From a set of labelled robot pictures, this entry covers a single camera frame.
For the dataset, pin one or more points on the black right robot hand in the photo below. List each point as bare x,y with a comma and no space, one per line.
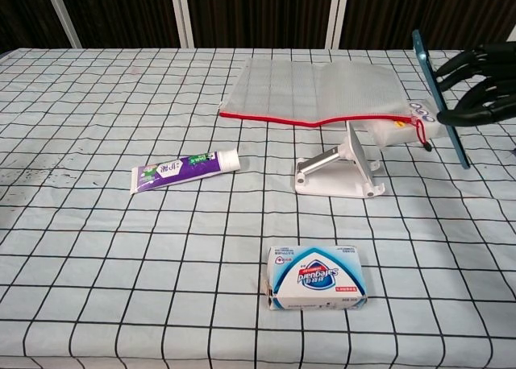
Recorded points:
489,103

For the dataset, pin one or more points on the blue-edged black smartphone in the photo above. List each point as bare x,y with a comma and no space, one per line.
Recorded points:
433,83

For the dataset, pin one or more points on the white silver phone stand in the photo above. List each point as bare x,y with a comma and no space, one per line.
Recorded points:
342,179

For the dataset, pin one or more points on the clear plastic packet white contents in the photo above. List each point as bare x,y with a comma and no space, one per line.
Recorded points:
403,131

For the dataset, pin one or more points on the grey mesh red-zipper pouch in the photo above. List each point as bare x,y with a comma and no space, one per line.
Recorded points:
306,87

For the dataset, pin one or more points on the blue white soap box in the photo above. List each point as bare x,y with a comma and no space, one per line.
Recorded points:
318,276

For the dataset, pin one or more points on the purple white toothpaste tube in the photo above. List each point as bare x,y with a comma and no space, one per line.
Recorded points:
177,169

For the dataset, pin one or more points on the white black checkered tablecloth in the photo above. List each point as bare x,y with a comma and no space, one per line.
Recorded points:
121,264

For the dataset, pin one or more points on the white background frame post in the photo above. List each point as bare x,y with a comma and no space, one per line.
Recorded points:
511,14
184,14
62,14
338,14

